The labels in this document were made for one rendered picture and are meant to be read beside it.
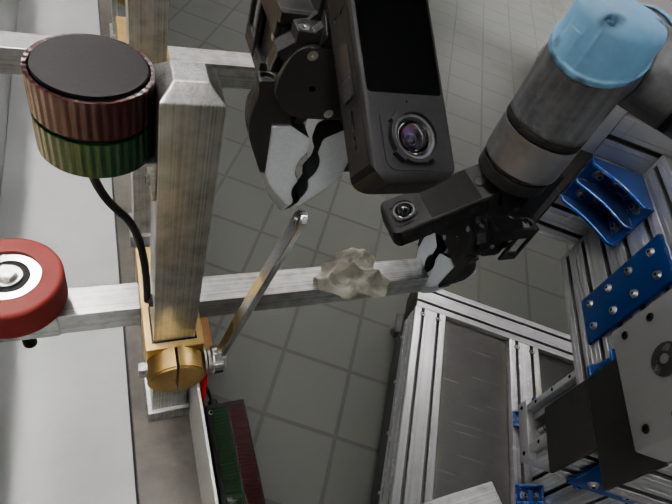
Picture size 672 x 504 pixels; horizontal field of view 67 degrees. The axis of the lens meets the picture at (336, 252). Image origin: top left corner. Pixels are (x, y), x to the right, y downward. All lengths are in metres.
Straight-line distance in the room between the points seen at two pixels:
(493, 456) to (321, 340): 0.57
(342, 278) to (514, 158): 0.21
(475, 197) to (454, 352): 0.94
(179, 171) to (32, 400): 0.48
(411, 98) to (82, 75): 0.16
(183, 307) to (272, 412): 1.00
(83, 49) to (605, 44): 0.35
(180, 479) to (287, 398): 0.85
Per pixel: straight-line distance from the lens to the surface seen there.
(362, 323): 1.61
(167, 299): 0.42
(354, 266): 0.55
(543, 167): 0.49
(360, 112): 0.23
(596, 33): 0.44
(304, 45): 0.28
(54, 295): 0.46
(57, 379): 0.75
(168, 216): 0.34
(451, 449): 1.29
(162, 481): 0.60
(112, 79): 0.28
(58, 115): 0.28
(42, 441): 0.72
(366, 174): 0.23
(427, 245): 0.61
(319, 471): 1.38
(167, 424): 0.62
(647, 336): 0.59
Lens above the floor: 1.28
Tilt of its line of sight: 47 degrees down
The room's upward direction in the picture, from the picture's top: 24 degrees clockwise
